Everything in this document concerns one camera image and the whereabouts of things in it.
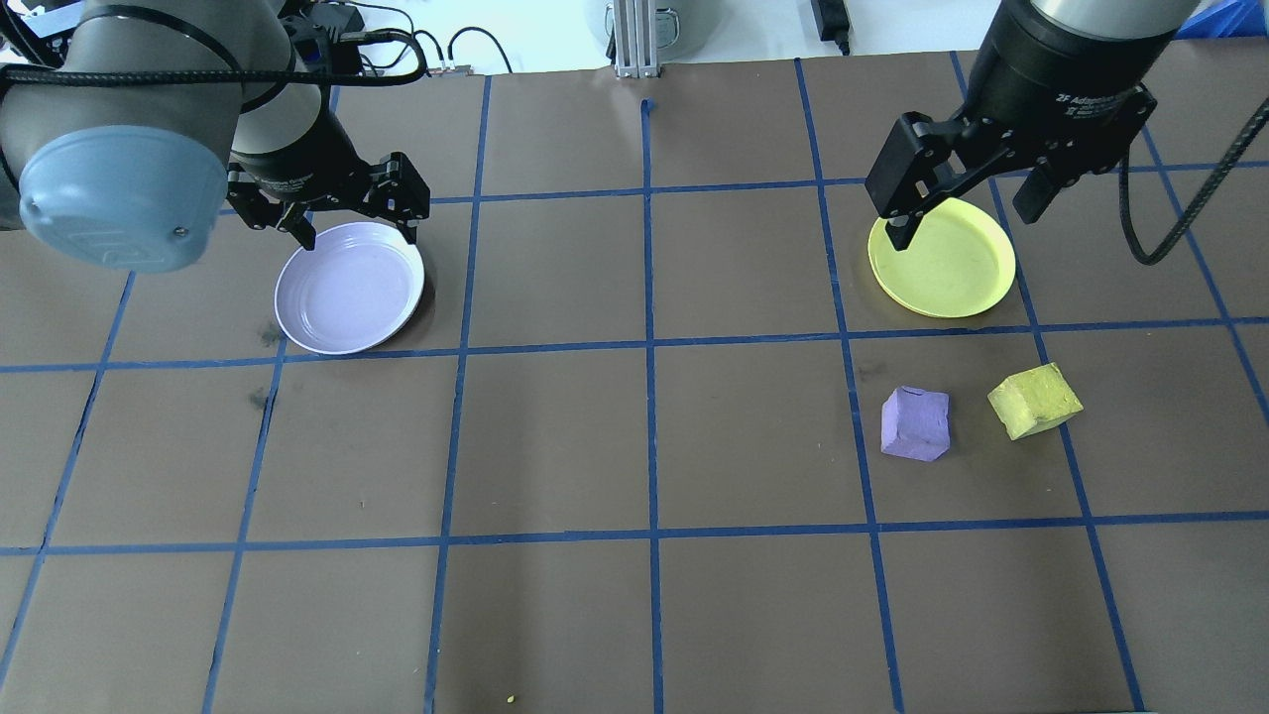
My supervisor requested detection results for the purple foam block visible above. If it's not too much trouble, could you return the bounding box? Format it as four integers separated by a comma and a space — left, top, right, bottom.
880, 386, 951, 463

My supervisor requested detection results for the thin black cable loop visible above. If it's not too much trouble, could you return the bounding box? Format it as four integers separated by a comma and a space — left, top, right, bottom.
446, 26, 515, 75

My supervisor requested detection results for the blue plastic crate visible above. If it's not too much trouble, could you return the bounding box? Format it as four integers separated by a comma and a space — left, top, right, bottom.
1175, 0, 1269, 41

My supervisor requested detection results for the black power adapter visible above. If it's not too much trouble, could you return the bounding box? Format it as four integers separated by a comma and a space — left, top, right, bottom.
811, 0, 856, 56

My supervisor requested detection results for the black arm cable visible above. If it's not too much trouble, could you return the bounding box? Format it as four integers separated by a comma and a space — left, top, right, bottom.
1118, 124, 1269, 267
0, 30, 432, 92

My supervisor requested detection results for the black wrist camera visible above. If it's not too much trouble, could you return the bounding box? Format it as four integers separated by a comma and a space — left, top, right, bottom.
286, 4, 364, 72

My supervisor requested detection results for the aluminium frame bar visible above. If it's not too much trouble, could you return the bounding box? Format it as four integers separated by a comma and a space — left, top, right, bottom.
613, 0, 665, 80

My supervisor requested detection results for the purple round plate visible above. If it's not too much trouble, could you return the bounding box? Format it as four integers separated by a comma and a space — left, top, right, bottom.
275, 221, 425, 356

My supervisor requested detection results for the yellow foam block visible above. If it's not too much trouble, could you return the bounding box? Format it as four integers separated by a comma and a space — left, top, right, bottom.
987, 362, 1084, 441

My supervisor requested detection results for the yellow round plate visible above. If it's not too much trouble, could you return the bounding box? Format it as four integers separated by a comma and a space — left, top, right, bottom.
867, 196, 1017, 319

